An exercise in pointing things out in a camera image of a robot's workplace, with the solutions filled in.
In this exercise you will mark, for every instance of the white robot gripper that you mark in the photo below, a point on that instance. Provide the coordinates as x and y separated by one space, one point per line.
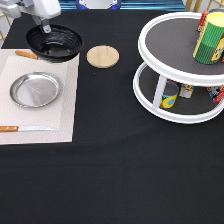
41 9

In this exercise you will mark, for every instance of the black ribbed bowl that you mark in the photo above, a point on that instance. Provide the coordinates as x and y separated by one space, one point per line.
61 44

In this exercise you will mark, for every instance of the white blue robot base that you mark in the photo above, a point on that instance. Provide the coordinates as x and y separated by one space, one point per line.
98 4

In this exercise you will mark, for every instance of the round silver metal plate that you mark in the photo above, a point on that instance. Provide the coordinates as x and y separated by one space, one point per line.
34 90

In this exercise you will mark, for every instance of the white two-tier lazy Susan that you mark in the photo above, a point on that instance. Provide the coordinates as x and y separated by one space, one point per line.
166 45

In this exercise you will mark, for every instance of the round wooden coaster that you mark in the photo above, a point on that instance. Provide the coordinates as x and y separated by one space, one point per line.
103 56

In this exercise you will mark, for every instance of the beige woven placemat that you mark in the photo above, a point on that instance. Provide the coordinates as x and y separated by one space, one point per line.
58 114

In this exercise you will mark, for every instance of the yellow blue small can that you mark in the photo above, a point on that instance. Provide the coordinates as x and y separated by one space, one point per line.
169 95

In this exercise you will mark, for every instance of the blue yellow small box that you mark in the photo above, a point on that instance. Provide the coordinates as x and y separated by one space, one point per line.
186 91

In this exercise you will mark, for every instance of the green yellow-lid cylinder can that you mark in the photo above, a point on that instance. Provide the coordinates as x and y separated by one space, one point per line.
209 37

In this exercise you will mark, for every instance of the red raisins box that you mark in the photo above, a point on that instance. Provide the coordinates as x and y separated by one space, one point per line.
218 50

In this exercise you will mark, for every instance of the red white small box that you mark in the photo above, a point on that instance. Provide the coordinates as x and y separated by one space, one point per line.
216 93

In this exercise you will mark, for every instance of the wooden handled fork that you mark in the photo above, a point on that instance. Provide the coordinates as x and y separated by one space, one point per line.
26 54

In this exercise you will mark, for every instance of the wooden handled knife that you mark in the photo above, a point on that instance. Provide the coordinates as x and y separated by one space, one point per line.
25 128

